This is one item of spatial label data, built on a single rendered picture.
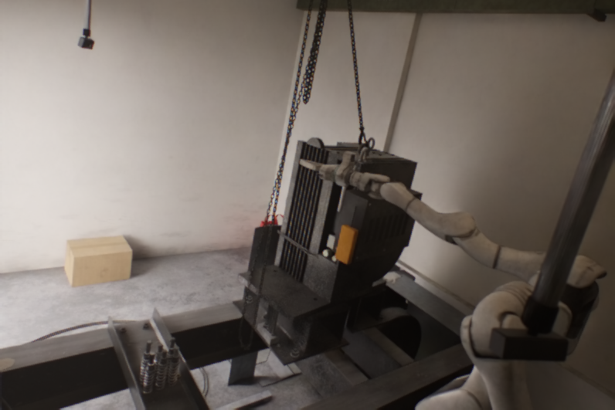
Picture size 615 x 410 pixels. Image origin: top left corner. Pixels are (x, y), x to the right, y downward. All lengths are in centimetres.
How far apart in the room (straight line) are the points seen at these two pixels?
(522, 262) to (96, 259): 318
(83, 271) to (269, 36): 257
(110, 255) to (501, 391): 327
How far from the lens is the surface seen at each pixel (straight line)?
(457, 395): 128
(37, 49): 371
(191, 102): 398
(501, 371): 99
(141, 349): 212
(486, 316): 98
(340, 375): 214
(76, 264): 380
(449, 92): 307
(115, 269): 390
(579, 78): 269
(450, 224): 141
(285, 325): 226
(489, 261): 139
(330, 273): 208
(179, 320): 230
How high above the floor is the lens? 195
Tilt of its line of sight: 14 degrees down
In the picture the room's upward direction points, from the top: 12 degrees clockwise
